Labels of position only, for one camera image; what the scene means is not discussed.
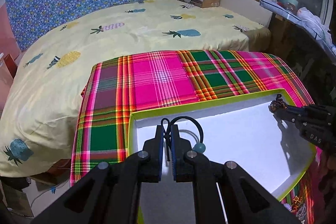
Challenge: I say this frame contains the dark beaded bracelet charm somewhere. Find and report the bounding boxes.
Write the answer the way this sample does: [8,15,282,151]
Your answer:
[269,94,288,113]

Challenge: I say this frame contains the black hair tie with bead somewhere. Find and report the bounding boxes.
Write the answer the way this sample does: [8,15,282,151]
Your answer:
[160,115,206,162]

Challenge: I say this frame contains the right hand holding gripper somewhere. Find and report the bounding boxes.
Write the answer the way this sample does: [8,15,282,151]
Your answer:
[315,151,335,223]

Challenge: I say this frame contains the dark cluttered side table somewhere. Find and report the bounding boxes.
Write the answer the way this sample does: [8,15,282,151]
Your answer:
[268,3,335,106]

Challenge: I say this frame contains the yellow-green shallow tray box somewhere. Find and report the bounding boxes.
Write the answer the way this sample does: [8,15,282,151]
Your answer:
[127,88,317,224]

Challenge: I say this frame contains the white crumpled cloth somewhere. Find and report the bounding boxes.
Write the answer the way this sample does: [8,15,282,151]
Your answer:
[297,7,333,44]

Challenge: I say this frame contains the pink plaid tablecloth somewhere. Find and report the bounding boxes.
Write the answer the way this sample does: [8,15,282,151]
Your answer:
[70,50,319,223]

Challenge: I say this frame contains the yellow pineapple bed sheet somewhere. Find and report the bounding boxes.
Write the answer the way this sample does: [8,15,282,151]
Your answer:
[1,0,271,177]

